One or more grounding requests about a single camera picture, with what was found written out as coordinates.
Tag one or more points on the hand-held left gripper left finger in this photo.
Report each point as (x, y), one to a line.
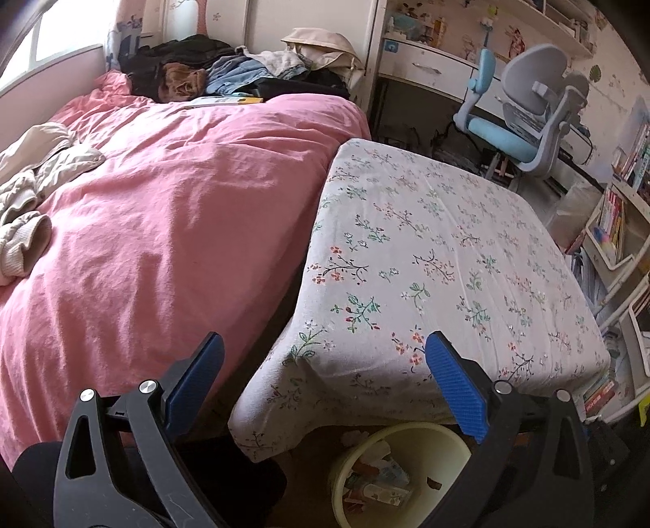
(195, 381)

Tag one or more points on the red snack wrapper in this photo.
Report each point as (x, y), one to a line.
(358, 487)

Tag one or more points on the window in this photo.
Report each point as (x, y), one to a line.
(51, 40)

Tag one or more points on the yellow and blue book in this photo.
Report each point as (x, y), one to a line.
(223, 101)

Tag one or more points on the yellow trash bin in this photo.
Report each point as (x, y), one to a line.
(449, 454)

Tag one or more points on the cream quilted garment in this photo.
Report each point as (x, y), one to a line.
(40, 172)

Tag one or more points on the beige cloth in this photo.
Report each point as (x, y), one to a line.
(325, 45)

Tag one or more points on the white wall shelf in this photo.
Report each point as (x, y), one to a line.
(563, 25)

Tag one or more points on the brown garment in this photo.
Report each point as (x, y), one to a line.
(180, 81)

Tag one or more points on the white desk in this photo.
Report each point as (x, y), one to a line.
(426, 63)

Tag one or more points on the pile of clothes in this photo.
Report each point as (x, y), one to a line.
(183, 51)

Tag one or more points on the stack of books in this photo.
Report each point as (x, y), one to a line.
(599, 393)

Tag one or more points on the white towel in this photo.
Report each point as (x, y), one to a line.
(274, 58)

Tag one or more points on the blue denim garment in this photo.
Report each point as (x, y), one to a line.
(233, 76)

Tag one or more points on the pink blanket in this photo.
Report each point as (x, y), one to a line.
(152, 228)

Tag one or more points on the blue and grey desk chair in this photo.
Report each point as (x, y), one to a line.
(533, 101)

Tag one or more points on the black cloth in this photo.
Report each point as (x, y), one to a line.
(315, 84)

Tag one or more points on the white book rack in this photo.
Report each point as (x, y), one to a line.
(627, 284)

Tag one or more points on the white headboard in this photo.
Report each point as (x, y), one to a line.
(203, 20)

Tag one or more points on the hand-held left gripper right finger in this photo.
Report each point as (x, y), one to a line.
(457, 386)

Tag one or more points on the floral tablecloth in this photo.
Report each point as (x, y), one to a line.
(431, 243)

